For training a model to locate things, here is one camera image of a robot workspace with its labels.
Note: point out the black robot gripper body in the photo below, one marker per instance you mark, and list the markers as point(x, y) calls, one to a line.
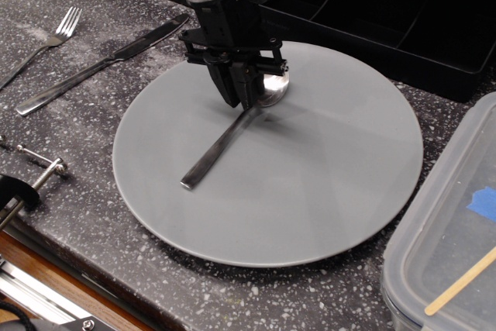
point(231, 32)

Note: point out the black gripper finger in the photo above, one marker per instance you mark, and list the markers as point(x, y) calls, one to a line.
point(222, 79)
point(248, 83)

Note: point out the silver metal spoon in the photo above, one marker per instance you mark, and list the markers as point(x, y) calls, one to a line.
point(275, 87)

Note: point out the grey round plate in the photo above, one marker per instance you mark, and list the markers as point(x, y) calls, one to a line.
point(316, 174)

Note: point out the silver metal fork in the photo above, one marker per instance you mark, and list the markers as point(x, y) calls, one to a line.
point(63, 33)

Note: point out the silver table knife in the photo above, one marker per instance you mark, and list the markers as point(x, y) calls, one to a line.
point(130, 50)

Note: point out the black divided organizer tray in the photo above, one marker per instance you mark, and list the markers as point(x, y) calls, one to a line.
point(442, 46)

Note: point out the metal screw clamp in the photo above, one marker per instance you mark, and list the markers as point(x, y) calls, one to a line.
point(16, 193)

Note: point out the clear plastic lidded container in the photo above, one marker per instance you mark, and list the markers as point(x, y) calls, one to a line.
point(439, 238)

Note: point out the blue tape piece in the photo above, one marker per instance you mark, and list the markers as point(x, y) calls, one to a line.
point(484, 203)

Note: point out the wooden stir stick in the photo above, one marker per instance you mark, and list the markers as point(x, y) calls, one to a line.
point(457, 286)

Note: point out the aluminium rail with bracket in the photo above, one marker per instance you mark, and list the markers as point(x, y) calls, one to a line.
point(43, 301)

